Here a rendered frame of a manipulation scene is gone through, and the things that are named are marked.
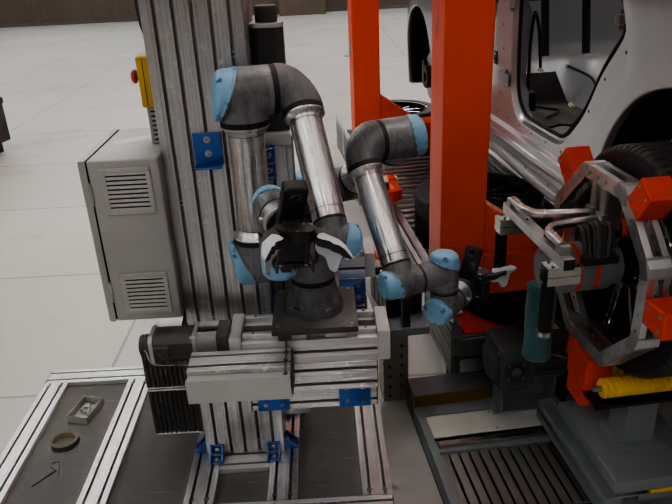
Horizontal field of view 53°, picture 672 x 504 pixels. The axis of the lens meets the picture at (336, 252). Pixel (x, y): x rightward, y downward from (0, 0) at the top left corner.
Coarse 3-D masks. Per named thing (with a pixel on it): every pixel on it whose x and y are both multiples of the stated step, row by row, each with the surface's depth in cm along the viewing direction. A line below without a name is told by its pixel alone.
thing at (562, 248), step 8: (608, 192) 179; (608, 200) 180; (600, 208) 183; (584, 216) 182; (592, 216) 182; (600, 216) 182; (552, 224) 178; (560, 224) 179; (568, 224) 180; (576, 224) 181; (552, 232) 173; (552, 240) 172; (560, 240) 169; (560, 248) 167; (568, 248) 167
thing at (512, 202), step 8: (592, 184) 186; (592, 192) 186; (512, 200) 197; (592, 200) 187; (520, 208) 192; (528, 208) 190; (576, 208) 188; (584, 208) 187; (592, 208) 186; (536, 216) 188; (544, 216) 187; (552, 216) 187; (560, 216) 187; (568, 216) 187; (576, 216) 187
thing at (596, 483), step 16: (544, 400) 247; (560, 400) 245; (544, 416) 243; (560, 416) 241; (560, 432) 230; (560, 448) 231; (576, 448) 226; (576, 464) 219; (592, 464) 219; (592, 480) 209; (592, 496) 210; (608, 496) 206; (624, 496) 203; (640, 496) 204; (656, 496) 204
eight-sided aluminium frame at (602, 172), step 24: (600, 168) 184; (576, 192) 206; (624, 192) 171; (648, 240) 170; (648, 264) 164; (648, 288) 165; (576, 312) 212; (576, 336) 206; (600, 336) 200; (648, 336) 172; (600, 360) 192; (624, 360) 187
